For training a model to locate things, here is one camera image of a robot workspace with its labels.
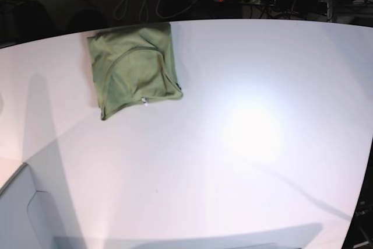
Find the green T-shirt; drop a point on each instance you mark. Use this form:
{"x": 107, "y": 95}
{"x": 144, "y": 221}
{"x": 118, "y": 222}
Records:
{"x": 133, "y": 66}

